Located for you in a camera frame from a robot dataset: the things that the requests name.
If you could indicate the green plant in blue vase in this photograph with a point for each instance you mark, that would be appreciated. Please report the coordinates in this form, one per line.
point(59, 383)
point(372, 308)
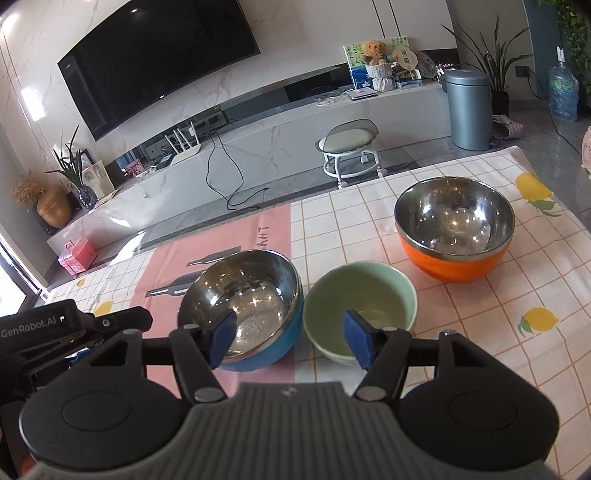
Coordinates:
point(87, 198)

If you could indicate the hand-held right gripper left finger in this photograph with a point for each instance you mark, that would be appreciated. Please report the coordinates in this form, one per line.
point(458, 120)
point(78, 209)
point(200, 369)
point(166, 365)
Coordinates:
point(220, 337)

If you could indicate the trailing green pothos plant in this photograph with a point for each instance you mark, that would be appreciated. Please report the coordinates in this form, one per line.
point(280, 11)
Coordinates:
point(575, 27)

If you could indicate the round hand fan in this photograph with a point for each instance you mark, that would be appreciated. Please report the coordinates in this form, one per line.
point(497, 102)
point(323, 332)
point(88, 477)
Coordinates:
point(408, 57)

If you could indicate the small round stool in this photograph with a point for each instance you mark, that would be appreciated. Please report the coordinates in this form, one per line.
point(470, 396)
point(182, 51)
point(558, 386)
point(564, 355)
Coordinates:
point(346, 138)

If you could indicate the decorative display plate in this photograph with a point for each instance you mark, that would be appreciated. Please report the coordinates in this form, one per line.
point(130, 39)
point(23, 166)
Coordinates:
point(425, 67)

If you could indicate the black television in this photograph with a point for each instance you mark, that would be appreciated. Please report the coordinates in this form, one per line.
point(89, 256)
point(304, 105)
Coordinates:
point(152, 60)

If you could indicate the blue steel bowl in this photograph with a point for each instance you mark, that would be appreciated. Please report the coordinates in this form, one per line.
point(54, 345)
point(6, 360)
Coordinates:
point(258, 295)

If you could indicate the white portrait drawing frame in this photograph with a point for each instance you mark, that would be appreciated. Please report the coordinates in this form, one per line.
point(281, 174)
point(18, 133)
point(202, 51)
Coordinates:
point(99, 177)

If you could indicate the pink photo card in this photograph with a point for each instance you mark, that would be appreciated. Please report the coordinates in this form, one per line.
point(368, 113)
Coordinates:
point(134, 167)

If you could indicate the blue water bottle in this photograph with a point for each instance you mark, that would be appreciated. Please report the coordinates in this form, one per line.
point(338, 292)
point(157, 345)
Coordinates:
point(563, 92)

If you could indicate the pink storage box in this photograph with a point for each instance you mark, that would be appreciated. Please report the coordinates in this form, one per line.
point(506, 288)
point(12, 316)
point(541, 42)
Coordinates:
point(76, 258)

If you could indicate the orange steel bowl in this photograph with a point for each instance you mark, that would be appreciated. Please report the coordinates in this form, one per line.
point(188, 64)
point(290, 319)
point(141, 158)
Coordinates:
point(452, 267)

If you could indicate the blue green painting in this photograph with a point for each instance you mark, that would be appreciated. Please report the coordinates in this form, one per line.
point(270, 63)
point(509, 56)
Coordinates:
point(353, 74)

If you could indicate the black small box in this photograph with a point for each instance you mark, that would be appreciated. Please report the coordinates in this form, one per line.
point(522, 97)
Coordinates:
point(164, 164)

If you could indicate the patterned fabric bag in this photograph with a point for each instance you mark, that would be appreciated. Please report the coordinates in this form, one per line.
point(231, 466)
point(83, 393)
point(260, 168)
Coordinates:
point(508, 128)

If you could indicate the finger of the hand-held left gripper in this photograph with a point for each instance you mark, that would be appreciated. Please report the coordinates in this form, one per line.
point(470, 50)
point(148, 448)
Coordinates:
point(124, 318)
point(85, 355)

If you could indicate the blue patterned box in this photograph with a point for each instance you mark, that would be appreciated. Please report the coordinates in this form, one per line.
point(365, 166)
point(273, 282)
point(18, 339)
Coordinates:
point(407, 83)

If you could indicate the green ceramic bowl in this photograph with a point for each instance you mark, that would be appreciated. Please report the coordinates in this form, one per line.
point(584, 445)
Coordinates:
point(369, 290)

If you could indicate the white router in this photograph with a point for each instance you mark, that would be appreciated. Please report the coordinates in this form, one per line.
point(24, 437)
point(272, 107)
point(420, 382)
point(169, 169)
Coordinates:
point(187, 156)

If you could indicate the grey blue trash can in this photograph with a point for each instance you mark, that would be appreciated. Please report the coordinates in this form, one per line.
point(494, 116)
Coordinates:
point(466, 115)

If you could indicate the white flat device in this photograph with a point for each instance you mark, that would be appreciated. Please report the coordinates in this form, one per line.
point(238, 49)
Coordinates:
point(362, 93)

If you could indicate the white marble television console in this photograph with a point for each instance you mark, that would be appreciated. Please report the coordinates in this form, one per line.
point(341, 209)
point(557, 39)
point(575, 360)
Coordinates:
point(286, 138)

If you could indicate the brown gourd vase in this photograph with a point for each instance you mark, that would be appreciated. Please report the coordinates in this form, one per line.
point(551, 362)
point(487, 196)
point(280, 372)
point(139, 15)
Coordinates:
point(53, 210)

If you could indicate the brown teddy bear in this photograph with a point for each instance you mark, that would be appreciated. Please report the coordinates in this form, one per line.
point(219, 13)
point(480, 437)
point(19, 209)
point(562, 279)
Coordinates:
point(373, 51)

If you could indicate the tall leafy potted plant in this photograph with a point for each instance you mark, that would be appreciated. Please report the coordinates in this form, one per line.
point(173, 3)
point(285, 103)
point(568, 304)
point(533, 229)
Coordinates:
point(499, 104)

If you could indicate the black wall socket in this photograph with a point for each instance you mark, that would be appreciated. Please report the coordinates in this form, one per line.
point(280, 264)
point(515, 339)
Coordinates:
point(522, 71)

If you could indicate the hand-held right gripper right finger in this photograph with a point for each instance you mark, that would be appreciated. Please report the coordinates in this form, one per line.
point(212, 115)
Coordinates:
point(358, 339)

